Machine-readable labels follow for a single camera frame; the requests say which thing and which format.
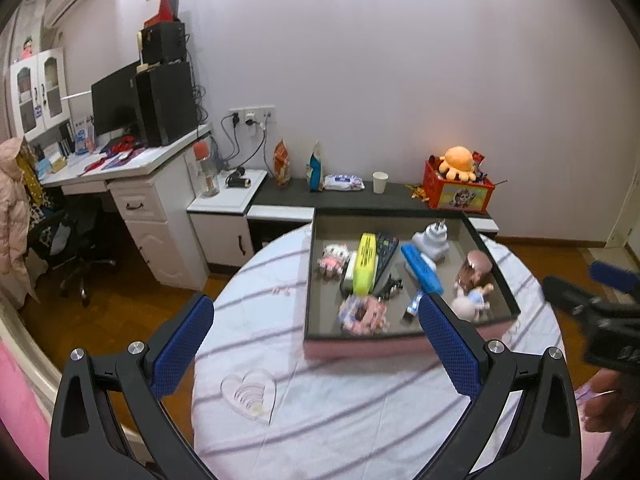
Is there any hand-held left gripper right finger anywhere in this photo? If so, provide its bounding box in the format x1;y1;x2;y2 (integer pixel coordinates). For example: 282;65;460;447
417;291;583;480

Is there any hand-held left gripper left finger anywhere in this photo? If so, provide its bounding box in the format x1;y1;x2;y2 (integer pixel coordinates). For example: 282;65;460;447
49;293;236;480

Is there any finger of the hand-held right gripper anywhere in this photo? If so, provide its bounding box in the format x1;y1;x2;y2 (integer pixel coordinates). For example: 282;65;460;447
589;261;640;293
542;276;609;319

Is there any pink pig doll figurine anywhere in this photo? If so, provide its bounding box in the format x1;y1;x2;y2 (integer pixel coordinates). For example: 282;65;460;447
451;282;496;322

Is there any pink storage box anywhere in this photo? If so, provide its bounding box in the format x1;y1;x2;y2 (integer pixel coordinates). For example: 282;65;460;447
303;208;521;361

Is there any small blue box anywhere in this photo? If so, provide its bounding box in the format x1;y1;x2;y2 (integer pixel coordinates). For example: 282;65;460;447
402;290;426;324

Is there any rose gold shiny jar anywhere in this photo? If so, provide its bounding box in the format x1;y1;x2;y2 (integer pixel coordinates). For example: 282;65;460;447
456;251;493;292

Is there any blue marker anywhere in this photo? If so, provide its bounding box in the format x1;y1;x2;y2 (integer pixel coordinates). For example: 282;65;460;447
401;243;444;295

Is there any black hair clip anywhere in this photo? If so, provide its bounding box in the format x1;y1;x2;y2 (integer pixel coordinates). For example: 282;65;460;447
372;276;404;302

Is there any pink building block figure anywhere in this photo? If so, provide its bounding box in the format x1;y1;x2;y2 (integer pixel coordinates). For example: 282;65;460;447
339;295;391;336

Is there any white travel plug adapter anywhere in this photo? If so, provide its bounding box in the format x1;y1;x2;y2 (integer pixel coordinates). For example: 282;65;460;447
412;219;451;262

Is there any black remote control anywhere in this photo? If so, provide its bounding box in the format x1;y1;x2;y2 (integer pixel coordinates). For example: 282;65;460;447
372;231;401;291

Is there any yellow highlighter marker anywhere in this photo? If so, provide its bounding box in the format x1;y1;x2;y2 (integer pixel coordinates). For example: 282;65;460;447
353;232;377;296

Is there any white charger block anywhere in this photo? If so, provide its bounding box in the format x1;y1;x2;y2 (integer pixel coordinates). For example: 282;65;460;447
341;251;359;295

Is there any white pink block cat figure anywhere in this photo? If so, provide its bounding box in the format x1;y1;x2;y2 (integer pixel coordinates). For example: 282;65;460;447
317;244;351;279

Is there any person's right hand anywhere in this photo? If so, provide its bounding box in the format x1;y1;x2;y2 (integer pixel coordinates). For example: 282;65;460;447
582;369;640;433

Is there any white door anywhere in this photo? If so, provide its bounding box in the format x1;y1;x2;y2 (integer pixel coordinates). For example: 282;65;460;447
605;160;640;248

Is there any low white cabinet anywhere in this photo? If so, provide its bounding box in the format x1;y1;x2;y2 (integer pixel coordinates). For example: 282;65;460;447
186;169;268;267

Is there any white desk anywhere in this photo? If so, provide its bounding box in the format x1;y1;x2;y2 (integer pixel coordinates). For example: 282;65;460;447
39;124;213;292

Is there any black office chair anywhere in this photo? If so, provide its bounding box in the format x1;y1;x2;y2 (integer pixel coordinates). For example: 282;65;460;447
27;200;118;308

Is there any red toy box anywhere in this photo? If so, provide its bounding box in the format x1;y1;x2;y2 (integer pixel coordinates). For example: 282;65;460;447
421;157;496;213

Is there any clear bottle orange cap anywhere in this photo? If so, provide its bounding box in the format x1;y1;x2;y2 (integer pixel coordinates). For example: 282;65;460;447
193;141;221;197

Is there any orange octopus plush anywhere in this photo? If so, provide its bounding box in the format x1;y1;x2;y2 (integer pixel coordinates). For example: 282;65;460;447
439;146;476;182

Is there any pink blanket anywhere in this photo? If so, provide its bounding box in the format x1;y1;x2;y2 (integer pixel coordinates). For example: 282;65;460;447
0;337;53;480

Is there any black low bench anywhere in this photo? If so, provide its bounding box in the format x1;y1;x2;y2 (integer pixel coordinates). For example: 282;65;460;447
247;177;498;233

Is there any wet wipes pack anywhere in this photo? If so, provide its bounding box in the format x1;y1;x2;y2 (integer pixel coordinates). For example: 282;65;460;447
322;173;366;192

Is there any pink puffer coat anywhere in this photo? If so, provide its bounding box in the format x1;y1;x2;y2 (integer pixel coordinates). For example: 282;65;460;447
0;137;41;311

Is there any orange snack bag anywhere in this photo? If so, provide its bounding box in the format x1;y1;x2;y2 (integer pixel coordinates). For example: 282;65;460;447
272;139;292;188

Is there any red blue toy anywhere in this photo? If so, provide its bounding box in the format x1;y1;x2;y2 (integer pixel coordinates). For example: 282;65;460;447
100;135;136;156

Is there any blue and white bottle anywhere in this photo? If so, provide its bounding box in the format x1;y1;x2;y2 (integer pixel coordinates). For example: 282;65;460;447
306;141;325;193

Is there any yellow patterned scarf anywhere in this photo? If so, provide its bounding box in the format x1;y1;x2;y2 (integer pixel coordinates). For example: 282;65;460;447
15;152;43;211

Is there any blue white box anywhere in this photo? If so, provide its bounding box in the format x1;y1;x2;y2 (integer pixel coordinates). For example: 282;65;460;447
72;117;96;155

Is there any black computer tower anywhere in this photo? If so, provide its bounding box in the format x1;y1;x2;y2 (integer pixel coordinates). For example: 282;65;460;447
135;61;199;147

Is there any black computer monitor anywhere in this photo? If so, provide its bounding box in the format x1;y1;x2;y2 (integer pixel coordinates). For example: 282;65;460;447
91;62;143;137

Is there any white glass door cabinet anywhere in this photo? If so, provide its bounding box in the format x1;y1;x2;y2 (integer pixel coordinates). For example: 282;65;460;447
10;47;71;142

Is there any small black speaker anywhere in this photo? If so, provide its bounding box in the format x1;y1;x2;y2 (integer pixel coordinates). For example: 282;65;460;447
137;21;187;66

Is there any red triangular flag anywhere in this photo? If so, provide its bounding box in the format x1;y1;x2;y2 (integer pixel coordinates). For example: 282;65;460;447
144;0;181;28

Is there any black power cable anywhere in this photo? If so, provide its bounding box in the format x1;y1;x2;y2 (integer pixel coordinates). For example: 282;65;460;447
252;120;268;171
220;114;241;171

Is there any white wall socket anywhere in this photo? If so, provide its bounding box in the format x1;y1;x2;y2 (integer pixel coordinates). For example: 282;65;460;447
229;105;276;128

